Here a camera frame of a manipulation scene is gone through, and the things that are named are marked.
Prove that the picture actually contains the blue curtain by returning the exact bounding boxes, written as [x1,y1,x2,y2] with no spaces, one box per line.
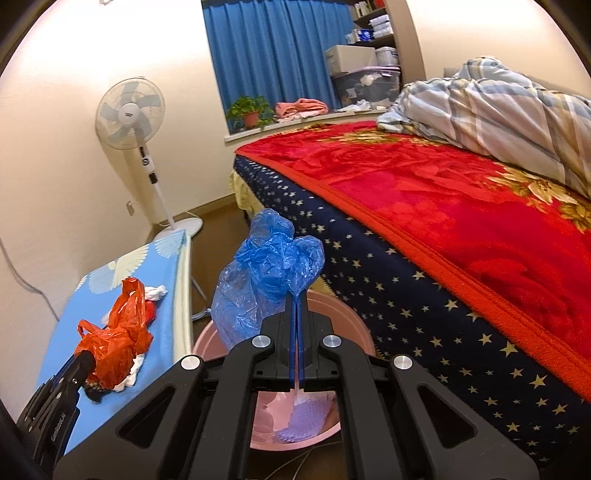
[202,0,365,134]

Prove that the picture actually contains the pink plastic basin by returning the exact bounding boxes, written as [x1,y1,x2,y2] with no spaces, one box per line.
[191,288,378,452]

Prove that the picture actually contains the white standing fan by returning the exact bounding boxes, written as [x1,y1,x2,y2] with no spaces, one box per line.
[95,78,204,243]

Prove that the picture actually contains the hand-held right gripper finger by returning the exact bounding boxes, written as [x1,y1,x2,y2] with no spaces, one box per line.
[296,293,541,480]
[53,293,298,480]

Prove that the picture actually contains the blue plastic bag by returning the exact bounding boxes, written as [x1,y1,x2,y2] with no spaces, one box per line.
[211,209,326,352]

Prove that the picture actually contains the navy star print mattress cover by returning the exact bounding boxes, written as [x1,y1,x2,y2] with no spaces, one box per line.
[232,154,591,467]

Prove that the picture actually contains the wall shelf unit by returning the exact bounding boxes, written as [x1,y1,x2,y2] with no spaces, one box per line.
[348,0,402,51]

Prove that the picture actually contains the grey wall cable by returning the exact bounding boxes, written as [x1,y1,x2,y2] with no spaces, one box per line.
[0,237,63,324]

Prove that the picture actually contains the orange plastic bag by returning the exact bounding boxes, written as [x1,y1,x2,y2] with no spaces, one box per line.
[76,278,154,389]

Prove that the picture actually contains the lavender textured wrapper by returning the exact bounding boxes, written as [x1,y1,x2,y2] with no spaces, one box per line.
[274,390,340,444]

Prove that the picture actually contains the white window sill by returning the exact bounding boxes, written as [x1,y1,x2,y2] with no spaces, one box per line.
[224,108,389,146]

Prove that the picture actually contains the plaid quilt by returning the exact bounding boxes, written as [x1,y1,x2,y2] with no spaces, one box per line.
[376,56,591,199]

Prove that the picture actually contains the clear storage bin pink lid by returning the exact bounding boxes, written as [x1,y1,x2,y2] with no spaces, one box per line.
[331,67,402,109]

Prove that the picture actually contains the pink folded cloth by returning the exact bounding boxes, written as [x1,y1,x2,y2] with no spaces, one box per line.
[276,98,329,121]

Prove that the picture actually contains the potted green plant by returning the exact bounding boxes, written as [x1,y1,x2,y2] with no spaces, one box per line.
[226,95,275,131]

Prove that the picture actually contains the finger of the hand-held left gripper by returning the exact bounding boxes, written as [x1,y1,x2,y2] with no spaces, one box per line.
[45,351,96,398]

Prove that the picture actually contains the blue bird print table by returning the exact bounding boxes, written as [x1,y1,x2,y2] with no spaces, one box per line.
[34,229,213,455]

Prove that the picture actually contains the grey cardboard box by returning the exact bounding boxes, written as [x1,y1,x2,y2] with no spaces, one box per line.
[323,45,377,77]

